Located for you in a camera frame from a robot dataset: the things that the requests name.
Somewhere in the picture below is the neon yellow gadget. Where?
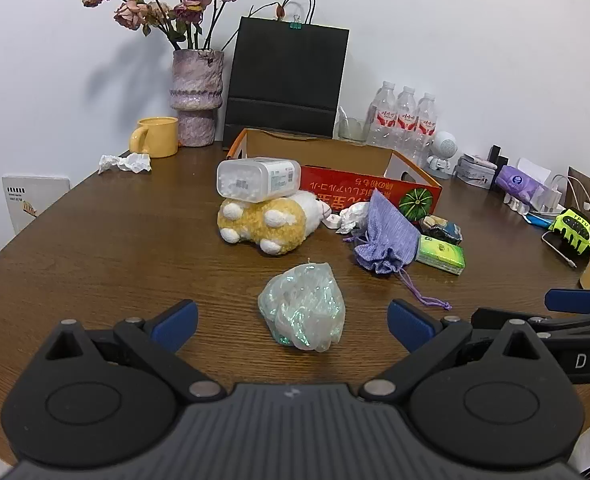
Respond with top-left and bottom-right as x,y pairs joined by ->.
547,208 -> 590,257

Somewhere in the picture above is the clear cotton swab box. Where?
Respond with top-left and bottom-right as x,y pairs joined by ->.
217,157 -> 302,203

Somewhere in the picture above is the white tin box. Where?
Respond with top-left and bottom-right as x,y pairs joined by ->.
455,154 -> 498,190

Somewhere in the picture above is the purple tissue pack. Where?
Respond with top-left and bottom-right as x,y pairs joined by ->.
495,157 -> 552,206

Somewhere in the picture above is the orange cardboard box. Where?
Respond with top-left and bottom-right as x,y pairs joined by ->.
226,128 -> 443,223

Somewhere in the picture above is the white booklet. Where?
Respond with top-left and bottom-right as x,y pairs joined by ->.
2,175 -> 70,236

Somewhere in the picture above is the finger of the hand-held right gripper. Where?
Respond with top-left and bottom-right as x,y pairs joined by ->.
470,307 -> 590,335
545,287 -> 590,316

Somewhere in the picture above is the white charging cable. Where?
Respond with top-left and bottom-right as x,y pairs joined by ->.
542,174 -> 590,270

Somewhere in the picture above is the clear glass cup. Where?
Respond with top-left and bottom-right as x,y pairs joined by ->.
336,106 -> 370,145

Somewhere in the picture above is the yellow mug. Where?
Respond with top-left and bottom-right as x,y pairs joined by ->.
129,116 -> 180,158

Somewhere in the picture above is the white robot figurine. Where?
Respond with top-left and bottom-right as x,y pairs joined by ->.
426,131 -> 458,179

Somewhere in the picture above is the iridescent plastic bag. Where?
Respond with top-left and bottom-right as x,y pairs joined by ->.
257,259 -> 346,352

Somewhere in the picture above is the clear water bottle red label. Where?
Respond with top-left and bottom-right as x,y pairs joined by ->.
414,92 -> 439,161
367,80 -> 398,148
392,85 -> 419,153

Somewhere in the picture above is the white tissue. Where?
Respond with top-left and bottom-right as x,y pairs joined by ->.
325,205 -> 373,236
98,152 -> 152,175

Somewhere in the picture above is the green tissue packet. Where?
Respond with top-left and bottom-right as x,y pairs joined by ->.
415,236 -> 466,276

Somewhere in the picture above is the black paper bag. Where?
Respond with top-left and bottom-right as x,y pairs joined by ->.
223,0 -> 350,141

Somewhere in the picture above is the white charger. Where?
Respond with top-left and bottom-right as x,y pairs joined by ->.
537,187 -> 566,211

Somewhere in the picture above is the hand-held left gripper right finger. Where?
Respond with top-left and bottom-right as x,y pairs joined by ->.
360,299 -> 546,403

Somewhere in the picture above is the yellow and white plush toy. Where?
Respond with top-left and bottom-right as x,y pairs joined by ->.
217,190 -> 333,256

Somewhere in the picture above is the purple textured ceramic vase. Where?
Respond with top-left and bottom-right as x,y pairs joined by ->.
170,49 -> 224,147

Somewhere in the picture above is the dark blue snack packet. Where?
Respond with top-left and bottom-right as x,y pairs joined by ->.
422,219 -> 463,245

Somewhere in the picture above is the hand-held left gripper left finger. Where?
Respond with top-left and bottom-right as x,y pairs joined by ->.
45,299 -> 226,403

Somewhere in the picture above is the purple drawstring pouch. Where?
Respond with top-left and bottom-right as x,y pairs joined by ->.
344,189 -> 450,311

